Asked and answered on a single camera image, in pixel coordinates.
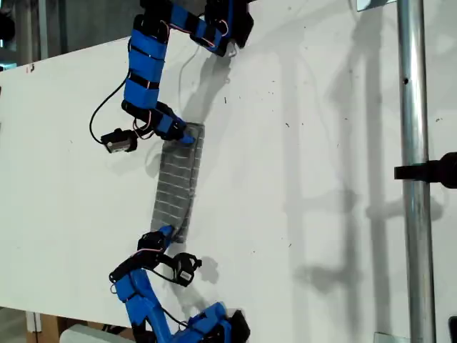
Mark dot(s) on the white container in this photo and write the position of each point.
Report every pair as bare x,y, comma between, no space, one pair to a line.
82,336

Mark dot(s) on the brown wooden board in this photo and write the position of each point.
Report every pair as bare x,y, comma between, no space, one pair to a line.
50,327

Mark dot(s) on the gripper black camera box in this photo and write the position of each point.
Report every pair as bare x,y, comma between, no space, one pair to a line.
184,271
119,143

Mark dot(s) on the black post clamp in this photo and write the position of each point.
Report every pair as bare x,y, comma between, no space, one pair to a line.
428,171

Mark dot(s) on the steel post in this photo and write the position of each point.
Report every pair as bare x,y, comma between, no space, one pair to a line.
414,107

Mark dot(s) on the metal table bracket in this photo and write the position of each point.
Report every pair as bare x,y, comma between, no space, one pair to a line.
364,4

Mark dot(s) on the small black box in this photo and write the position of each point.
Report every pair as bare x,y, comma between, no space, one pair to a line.
453,327

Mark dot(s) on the black round object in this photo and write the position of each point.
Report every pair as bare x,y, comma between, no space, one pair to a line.
5,26

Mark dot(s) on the grey striped towel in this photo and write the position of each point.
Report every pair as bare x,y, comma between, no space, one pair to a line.
175,186

